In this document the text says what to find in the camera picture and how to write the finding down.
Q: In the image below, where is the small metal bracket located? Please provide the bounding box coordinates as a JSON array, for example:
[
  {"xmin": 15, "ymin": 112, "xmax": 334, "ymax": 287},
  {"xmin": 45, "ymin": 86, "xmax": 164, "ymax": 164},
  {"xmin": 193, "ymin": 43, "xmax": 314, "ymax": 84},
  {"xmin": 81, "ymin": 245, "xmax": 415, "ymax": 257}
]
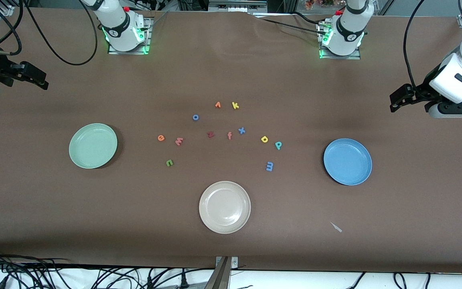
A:
[{"xmin": 215, "ymin": 256, "xmax": 239, "ymax": 269}]

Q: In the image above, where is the brown table cover sheet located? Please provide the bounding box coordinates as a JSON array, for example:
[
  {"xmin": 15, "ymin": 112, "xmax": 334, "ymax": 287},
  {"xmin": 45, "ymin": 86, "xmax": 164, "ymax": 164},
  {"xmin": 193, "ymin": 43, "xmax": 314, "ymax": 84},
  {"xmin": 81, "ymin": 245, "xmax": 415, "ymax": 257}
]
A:
[{"xmin": 0, "ymin": 7, "xmax": 462, "ymax": 274}]

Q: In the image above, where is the beige plate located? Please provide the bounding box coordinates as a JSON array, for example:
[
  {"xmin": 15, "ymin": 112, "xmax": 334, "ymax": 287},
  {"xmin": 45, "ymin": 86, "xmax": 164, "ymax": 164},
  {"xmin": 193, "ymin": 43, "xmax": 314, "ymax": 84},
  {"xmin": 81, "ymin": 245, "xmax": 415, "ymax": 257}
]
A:
[{"xmin": 199, "ymin": 181, "xmax": 251, "ymax": 234}]

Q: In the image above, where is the thin black table cable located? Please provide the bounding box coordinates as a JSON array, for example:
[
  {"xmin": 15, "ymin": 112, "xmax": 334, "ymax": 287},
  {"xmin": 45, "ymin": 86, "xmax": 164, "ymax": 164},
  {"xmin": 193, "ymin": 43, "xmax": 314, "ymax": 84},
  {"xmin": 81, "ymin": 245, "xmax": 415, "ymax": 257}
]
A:
[{"xmin": 253, "ymin": 11, "xmax": 328, "ymax": 35}]

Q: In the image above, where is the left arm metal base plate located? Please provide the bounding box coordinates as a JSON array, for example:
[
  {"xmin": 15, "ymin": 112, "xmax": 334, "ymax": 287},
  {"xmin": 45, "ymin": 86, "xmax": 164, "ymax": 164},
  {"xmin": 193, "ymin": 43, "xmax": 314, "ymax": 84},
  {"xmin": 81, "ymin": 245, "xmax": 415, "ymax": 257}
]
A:
[{"xmin": 318, "ymin": 22, "xmax": 362, "ymax": 60}]

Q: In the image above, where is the green plate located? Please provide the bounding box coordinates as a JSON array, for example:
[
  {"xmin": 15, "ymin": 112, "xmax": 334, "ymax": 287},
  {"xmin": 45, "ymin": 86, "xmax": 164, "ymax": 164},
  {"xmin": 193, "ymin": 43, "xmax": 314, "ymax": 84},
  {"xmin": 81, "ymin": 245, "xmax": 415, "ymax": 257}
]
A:
[{"xmin": 69, "ymin": 123, "xmax": 118, "ymax": 169}]

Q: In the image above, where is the grey metal box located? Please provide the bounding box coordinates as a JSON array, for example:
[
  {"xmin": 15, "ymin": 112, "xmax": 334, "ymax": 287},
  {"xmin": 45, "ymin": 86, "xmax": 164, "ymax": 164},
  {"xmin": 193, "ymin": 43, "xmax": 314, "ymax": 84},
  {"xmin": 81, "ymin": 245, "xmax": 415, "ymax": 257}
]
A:
[{"xmin": 208, "ymin": 0, "xmax": 268, "ymax": 13}]

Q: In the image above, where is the aluminium profile bar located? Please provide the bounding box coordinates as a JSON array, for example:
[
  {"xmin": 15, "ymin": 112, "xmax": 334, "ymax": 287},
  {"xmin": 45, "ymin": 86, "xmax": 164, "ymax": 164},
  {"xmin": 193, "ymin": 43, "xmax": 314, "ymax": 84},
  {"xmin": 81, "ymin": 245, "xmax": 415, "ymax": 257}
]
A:
[{"xmin": 204, "ymin": 257, "xmax": 231, "ymax": 289}]

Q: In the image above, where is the black looped cable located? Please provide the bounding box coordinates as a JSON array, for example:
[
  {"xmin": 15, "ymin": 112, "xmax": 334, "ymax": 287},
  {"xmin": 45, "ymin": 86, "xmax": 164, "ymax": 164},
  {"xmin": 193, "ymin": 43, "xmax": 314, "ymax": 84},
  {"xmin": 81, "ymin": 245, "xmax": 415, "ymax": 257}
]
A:
[{"xmin": 0, "ymin": 0, "xmax": 24, "ymax": 56}]

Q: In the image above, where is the blue plate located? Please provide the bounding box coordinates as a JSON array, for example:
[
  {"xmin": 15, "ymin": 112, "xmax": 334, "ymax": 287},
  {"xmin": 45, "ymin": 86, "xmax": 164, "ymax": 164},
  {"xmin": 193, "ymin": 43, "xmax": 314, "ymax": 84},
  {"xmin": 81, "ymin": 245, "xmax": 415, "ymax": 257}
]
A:
[{"xmin": 323, "ymin": 138, "xmax": 373, "ymax": 186}]

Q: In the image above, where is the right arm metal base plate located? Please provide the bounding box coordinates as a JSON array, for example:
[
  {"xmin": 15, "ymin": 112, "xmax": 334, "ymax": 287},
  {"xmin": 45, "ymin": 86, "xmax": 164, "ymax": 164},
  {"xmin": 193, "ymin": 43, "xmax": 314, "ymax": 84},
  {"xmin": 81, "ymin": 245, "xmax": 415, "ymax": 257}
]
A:
[{"xmin": 108, "ymin": 17, "xmax": 152, "ymax": 55}]

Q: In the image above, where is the black floor cable tangle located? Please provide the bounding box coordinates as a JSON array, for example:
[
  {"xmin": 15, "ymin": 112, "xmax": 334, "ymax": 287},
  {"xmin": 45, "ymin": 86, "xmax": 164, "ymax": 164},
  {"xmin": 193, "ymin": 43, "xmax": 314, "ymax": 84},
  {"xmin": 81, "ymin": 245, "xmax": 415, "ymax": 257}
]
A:
[{"xmin": 0, "ymin": 247, "xmax": 215, "ymax": 289}]

